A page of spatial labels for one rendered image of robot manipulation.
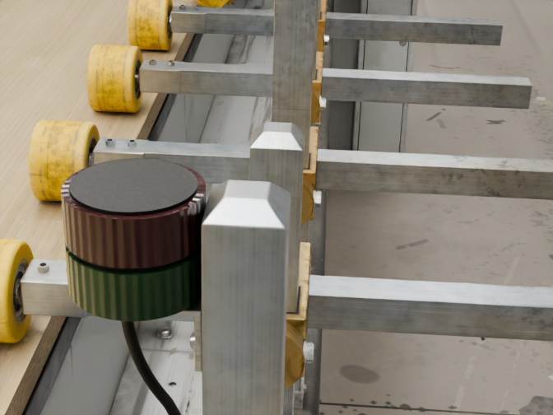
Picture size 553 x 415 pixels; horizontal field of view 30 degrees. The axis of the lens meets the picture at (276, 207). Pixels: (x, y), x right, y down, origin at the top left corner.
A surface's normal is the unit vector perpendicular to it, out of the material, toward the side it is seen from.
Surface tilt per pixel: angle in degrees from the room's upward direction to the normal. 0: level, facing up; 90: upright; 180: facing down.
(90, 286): 90
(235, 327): 90
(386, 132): 90
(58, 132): 25
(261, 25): 90
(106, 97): 108
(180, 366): 0
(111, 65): 46
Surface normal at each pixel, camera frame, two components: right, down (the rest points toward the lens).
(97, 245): -0.40, 0.40
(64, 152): -0.04, -0.19
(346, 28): -0.06, 0.44
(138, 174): 0.03, -0.90
